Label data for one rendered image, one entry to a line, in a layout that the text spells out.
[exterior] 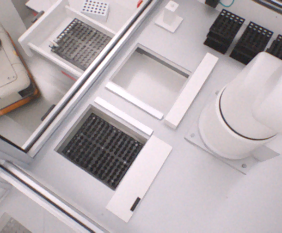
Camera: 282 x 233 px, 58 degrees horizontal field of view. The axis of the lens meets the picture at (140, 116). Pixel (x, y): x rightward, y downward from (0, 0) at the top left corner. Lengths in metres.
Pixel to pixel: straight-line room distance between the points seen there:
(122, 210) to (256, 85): 0.51
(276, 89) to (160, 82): 0.76
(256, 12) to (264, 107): 0.81
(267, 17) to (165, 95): 0.49
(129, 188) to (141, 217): 0.09
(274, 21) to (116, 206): 0.89
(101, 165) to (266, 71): 0.60
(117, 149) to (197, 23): 0.61
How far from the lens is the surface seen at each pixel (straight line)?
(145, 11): 1.08
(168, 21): 1.08
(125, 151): 0.89
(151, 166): 0.83
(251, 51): 1.05
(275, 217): 0.94
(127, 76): 1.09
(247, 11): 1.16
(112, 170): 0.88
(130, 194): 0.81
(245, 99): 0.63
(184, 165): 0.86
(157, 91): 1.06
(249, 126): 0.69
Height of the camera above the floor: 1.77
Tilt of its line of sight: 69 degrees down
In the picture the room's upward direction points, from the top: 6 degrees clockwise
